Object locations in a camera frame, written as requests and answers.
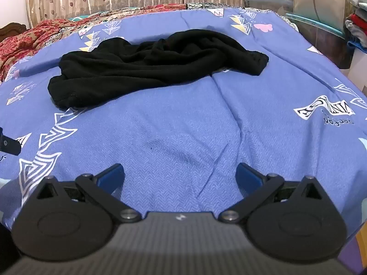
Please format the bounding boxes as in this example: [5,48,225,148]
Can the carved wooden headboard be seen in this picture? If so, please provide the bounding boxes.
[0,22,27,43]

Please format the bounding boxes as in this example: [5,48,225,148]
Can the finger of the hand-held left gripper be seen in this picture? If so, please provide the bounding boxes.
[0,126,21,157]

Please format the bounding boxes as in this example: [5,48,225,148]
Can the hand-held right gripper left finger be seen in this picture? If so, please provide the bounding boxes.
[36,163,142,223]

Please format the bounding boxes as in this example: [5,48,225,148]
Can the blue printed blanket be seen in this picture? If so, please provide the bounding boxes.
[0,6,367,253]

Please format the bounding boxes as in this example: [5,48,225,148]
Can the black pants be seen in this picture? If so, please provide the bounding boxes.
[47,29,270,110]

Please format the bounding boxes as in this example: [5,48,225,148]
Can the red floral patchwork quilt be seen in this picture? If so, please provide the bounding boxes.
[0,1,245,81]

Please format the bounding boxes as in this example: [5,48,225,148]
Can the teal plastic rail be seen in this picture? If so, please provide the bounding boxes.
[285,13,345,38]

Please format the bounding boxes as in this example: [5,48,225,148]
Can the pile of folded clothes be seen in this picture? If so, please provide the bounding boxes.
[344,0,367,50]

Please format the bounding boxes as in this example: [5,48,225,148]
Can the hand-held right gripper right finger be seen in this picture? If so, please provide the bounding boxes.
[218,162,326,223]

